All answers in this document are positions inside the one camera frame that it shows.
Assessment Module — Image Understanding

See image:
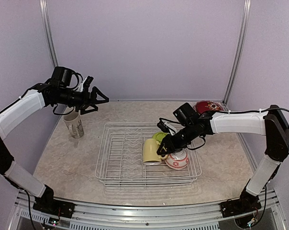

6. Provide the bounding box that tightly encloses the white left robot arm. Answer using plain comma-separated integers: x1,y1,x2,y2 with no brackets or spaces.
0,67,109,218

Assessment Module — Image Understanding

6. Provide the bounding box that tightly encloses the lime green bowl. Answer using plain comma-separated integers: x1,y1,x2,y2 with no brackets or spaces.
152,132,168,145

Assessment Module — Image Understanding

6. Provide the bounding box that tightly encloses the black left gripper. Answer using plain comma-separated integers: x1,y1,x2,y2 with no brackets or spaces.
54,86,109,115

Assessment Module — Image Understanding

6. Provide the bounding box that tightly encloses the aluminium corner post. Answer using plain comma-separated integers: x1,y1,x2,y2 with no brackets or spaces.
222,0,252,106
39,0,59,67

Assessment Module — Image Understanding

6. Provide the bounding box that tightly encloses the left aluminium corner post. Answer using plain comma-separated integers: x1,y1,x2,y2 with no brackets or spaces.
39,0,59,67

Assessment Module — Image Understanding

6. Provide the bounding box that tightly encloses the white red patterned bowl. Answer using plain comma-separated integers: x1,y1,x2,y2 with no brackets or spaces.
165,149,189,170

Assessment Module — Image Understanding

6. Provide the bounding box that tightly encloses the dark brown small dish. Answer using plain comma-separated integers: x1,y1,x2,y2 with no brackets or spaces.
195,101,223,115

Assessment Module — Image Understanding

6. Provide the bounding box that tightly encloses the tall white patterned mug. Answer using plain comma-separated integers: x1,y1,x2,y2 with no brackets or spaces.
63,112,84,138

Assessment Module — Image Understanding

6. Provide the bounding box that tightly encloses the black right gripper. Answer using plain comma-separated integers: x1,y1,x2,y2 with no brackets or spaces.
157,123,197,154

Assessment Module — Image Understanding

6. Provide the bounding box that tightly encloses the aluminium front rail frame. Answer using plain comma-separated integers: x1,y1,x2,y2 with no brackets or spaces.
9,189,286,230

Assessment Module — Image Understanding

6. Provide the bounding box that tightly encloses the white wire dish rack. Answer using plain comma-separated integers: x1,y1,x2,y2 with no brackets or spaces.
95,122,202,187

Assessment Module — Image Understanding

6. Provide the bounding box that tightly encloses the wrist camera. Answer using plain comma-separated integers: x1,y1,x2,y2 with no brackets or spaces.
76,76,94,92
157,121,177,136

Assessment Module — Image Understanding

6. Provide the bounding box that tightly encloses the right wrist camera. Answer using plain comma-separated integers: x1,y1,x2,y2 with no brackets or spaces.
157,121,177,136

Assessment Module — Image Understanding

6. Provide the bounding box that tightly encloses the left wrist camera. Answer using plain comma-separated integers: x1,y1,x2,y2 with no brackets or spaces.
76,76,94,92

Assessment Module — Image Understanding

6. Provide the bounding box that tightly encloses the pale yellow mug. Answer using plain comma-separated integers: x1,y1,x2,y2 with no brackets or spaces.
143,138,168,166

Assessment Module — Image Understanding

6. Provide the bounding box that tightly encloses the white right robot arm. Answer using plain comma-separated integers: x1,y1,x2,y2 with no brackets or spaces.
157,103,289,218

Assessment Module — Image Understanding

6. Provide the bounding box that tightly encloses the right aluminium corner post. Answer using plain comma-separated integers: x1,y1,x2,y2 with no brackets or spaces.
222,0,252,106

